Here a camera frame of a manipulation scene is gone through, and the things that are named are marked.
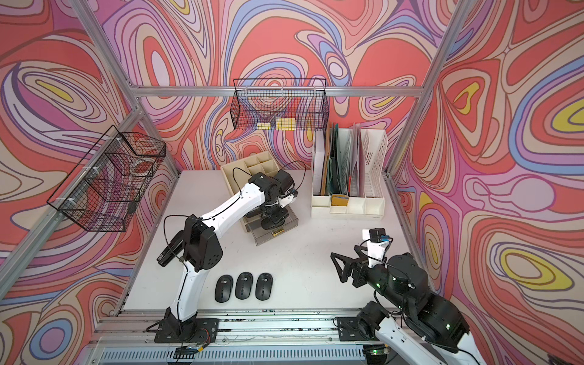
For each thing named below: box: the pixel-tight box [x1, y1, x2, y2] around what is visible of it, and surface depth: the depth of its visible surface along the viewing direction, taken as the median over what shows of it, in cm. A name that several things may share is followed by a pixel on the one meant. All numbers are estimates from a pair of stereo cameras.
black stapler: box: [156, 230, 186, 267], surface depth 91 cm
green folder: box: [326, 123, 343, 197], surface depth 90 cm
